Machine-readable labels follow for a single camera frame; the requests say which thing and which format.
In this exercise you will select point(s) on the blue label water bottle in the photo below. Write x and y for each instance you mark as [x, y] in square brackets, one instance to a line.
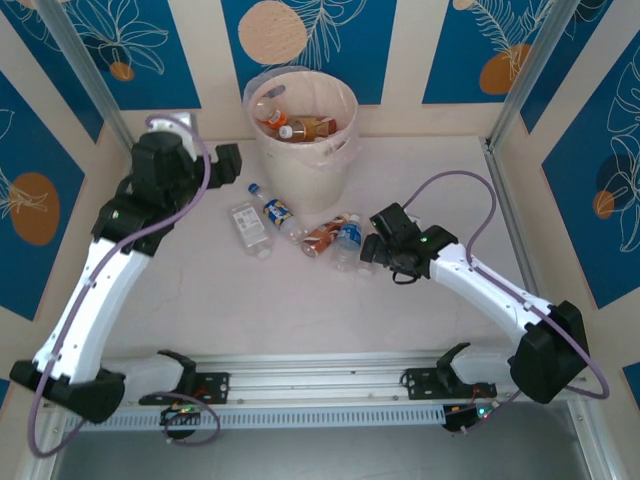
[350, 235]

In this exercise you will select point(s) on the square clear white-label bottle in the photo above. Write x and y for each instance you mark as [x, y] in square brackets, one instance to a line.
[247, 222]

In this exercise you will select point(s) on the orange white label bottle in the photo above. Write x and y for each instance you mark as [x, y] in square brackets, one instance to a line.
[275, 119]

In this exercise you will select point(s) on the blue yellow Pepsi bottle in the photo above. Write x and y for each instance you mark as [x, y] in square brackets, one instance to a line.
[276, 210]

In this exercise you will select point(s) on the red gold label bottle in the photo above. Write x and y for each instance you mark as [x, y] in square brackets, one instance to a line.
[310, 129]

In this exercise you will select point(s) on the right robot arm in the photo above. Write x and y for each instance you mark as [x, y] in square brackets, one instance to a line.
[490, 290]

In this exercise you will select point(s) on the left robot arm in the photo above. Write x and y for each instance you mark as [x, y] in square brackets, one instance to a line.
[95, 305]

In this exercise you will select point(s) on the beige plastic bin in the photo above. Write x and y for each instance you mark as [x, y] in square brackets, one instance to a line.
[305, 185]

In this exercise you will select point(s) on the clear plastic bin liner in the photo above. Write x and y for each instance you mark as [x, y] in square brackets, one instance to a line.
[248, 95]

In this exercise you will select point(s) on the crushed brown white label bottle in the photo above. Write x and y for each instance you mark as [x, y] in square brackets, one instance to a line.
[320, 239]

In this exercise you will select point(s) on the controller board with LED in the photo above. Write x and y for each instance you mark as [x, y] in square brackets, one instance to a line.
[462, 417]
[182, 412]

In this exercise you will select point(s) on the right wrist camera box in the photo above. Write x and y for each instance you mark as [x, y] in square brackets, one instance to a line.
[372, 248]

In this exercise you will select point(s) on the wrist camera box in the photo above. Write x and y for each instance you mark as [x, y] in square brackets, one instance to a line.
[229, 165]
[372, 248]

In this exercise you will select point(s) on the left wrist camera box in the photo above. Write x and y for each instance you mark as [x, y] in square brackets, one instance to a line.
[229, 165]

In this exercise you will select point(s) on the aluminium frame post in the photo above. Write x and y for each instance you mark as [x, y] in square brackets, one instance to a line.
[526, 75]
[94, 85]

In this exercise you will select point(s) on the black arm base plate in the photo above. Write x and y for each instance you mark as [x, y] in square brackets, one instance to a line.
[420, 382]
[215, 387]

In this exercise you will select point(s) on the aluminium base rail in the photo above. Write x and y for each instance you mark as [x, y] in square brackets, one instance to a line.
[320, 380]

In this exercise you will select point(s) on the aluminium frame rail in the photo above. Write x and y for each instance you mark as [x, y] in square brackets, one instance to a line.
[590, 440]
[42, 457]

